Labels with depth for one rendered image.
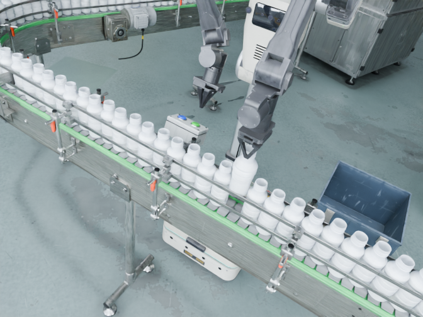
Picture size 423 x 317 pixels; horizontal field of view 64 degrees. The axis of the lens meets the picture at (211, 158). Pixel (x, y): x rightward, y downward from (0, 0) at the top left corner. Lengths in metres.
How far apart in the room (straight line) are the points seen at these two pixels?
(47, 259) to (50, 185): 0.59
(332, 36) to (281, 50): 3.94
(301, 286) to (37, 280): 1.49
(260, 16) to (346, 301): 1.04
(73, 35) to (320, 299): 2.04
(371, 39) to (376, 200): 3.06
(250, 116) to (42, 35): 1.78
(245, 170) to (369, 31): 3.70
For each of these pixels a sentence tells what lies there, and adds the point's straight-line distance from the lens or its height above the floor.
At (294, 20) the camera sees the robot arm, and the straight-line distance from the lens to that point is 0.83.
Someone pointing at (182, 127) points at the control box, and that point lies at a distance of 1.23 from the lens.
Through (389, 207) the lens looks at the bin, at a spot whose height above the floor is 0.84.
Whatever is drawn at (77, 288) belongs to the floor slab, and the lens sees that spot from 2.11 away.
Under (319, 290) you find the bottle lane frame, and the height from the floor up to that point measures 0.94.
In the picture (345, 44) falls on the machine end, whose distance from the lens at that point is 4.66.
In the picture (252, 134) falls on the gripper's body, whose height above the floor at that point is 1.34.
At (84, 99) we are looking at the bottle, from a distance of 1.31.
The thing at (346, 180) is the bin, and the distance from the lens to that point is 1.64.
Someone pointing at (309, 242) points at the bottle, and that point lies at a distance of 1.03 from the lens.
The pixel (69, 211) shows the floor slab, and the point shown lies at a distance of 2.43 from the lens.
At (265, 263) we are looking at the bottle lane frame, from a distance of 1.14.
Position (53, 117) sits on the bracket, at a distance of 1.32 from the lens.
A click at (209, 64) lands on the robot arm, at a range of 1.11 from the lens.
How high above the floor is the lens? 1.84
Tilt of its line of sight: 40 degrees down
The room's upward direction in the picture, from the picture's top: 12 degrees clockwise
